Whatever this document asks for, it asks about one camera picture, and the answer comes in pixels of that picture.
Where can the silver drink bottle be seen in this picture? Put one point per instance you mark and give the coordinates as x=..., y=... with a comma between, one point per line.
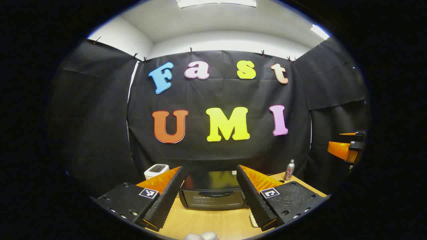
x=289, y=170

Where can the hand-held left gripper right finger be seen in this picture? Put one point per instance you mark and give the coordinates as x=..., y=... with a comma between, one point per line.
x=255, y=200

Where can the white toaster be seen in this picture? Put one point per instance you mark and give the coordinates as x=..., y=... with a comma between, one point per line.
x=156, y=170

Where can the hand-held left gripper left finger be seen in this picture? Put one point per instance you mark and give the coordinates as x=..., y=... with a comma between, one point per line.
x=166, y=203

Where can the black electric oven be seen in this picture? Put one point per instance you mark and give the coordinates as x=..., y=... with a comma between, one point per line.
x=211, y=195

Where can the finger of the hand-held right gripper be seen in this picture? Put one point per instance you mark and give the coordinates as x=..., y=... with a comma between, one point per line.
x=338, y=150
x=359, y=133

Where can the ceiling light panel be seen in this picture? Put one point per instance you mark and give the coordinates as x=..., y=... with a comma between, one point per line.
x=319, y=31
x=217, y=2

